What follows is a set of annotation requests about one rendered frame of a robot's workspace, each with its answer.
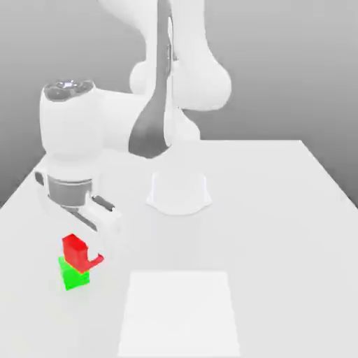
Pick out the small green cube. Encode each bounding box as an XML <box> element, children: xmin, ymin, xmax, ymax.
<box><xmin>57</xmin><ymin>256</ymin><xmax>91</xmax><ymax>292</ymax></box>

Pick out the small red cube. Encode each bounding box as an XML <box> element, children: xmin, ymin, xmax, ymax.
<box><xmin>62</xmin><ymin>233</ymin><xmax>105</xmax><ymax>275</ymax></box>

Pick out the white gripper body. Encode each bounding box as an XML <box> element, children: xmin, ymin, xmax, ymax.
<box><xmin>45</xmin><ymin>197</ymin><xmax>124</xmax><ymax>245</ymax></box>

